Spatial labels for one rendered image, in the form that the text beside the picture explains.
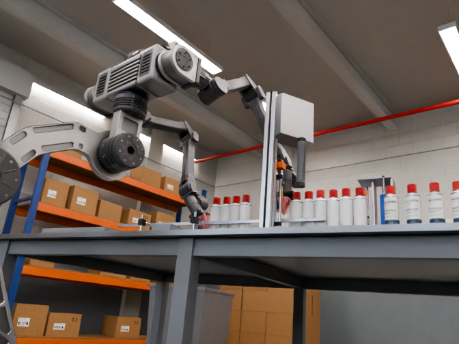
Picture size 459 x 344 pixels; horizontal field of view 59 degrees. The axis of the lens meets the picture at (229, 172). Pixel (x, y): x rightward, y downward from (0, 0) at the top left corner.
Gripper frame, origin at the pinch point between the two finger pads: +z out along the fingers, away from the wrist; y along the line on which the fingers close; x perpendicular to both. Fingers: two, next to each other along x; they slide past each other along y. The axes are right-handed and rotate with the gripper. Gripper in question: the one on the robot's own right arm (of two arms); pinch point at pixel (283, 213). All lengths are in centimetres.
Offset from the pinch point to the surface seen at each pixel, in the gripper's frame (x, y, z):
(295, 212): 8.3, -8.4, 2.2
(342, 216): 8.3, -27.7, 4.1
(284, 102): 23.4, -7.0, -41.4
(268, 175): 22.8, -1.8, -9.4
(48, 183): -134, 354, -82
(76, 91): -187, 420, -250
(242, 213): 9.0, 15.6, 2.0
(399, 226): 52, -53, 19
